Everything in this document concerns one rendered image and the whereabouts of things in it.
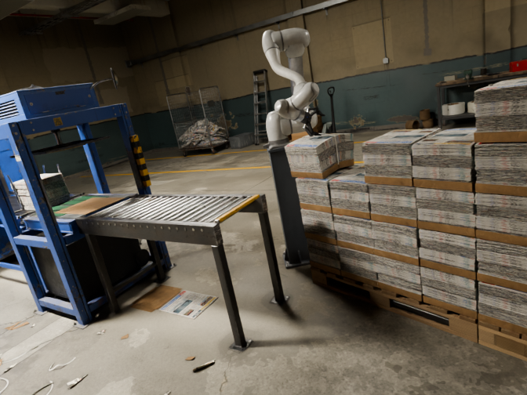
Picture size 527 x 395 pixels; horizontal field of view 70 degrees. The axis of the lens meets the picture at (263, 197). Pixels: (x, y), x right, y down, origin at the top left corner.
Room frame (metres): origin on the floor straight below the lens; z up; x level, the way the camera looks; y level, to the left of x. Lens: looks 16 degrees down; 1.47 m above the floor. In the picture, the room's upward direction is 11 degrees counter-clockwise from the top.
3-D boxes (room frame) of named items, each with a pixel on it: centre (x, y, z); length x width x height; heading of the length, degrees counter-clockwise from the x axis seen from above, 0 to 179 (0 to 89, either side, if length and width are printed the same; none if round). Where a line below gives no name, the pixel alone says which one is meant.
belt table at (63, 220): (3.12, 1.53, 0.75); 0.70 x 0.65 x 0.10; 55
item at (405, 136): (2.07, -0.83, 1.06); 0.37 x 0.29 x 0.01; 130
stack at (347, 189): (2.18, -0.75, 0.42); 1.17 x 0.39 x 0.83; 38
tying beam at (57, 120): (3.12, 1.53, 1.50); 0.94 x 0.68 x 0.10; 145
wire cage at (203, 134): (10.47, 1.34, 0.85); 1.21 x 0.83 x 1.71; 55
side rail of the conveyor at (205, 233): (2.33, 0.84, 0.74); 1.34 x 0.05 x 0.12; 55
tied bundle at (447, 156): (1.84, -1.01, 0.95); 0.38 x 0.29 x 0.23; 127
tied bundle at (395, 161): (2.08, -0.83, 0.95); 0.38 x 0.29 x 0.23; 130
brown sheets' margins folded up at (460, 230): (2.18, -0.75, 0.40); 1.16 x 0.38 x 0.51; 38
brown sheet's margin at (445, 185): (1.84, -1.01, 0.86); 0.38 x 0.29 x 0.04; 127
